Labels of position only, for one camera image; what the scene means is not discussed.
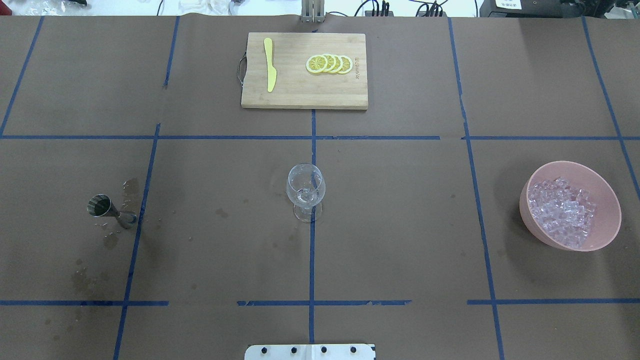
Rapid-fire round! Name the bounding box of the lemon slice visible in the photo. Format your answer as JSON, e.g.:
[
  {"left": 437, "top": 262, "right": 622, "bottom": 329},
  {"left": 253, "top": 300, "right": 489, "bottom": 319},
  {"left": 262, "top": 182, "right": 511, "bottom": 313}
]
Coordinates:
[
  {"left": 322, "top": 54, "right": 337, "bottom": 73},
  {"left": 305, "top": 55, "right": 329, "bottom": 75},
  {"left": 336, "top": 55, "right": 354, "bottom": 75},
  {"left": 330, "top": 54, "right": 341, "bottom": 74}
]

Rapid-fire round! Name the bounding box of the clear ice cubes pile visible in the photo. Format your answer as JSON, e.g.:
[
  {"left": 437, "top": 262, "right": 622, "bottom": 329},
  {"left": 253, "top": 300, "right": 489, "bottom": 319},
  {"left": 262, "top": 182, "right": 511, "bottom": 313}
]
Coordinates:
[{"left": 526, "top": 177, "right": 597, "bottom": 249}]

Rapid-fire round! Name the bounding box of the steel double jigger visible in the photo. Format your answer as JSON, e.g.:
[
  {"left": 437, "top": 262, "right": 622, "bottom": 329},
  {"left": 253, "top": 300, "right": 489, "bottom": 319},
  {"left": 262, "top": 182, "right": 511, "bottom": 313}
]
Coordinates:
[{"left": 86, "top": 194, "right": 138, "bottom": 229}]

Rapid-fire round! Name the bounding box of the yellow plastic knife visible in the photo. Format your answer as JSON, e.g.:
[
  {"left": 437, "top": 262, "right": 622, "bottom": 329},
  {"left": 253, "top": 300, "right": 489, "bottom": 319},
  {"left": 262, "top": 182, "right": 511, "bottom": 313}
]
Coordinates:
[{"left": 263, "top": 38, "right": 277, "bottom": 92}]

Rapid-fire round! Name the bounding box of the wooden cutting board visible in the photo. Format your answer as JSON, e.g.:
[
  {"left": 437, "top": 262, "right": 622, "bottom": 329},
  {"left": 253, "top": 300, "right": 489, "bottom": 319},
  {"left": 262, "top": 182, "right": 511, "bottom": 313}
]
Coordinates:
[{"left": 241, "top": 32, "right": 370, "bottom": 110}]

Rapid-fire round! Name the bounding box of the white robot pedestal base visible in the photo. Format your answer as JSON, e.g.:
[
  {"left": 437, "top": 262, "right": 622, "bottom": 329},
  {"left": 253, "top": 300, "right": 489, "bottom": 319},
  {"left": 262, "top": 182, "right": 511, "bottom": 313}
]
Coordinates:
[{"left": 244, "top": 343, "right": 377, "bottom": 360}]

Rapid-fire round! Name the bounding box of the aluminium camera post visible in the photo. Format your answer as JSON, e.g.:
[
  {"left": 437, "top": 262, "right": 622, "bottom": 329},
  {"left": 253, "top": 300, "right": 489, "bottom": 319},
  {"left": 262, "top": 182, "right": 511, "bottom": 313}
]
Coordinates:
[{"left": 301, "top": 0, "right": 326, "bottom": 24}]

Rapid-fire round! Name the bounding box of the pink bowl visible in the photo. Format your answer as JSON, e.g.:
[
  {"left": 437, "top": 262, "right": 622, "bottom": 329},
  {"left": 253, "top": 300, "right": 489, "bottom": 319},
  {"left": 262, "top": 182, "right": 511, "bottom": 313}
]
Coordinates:
[{"left": 518, "top": 161, "right": 622, "bottom": 252}]

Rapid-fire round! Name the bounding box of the clear wine glass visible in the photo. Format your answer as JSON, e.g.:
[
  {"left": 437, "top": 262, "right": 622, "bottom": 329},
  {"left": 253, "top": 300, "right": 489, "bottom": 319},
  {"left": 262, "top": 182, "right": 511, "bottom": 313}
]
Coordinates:
[{"left": 285, "top": 162, "right": 326, "bottom": 224}]

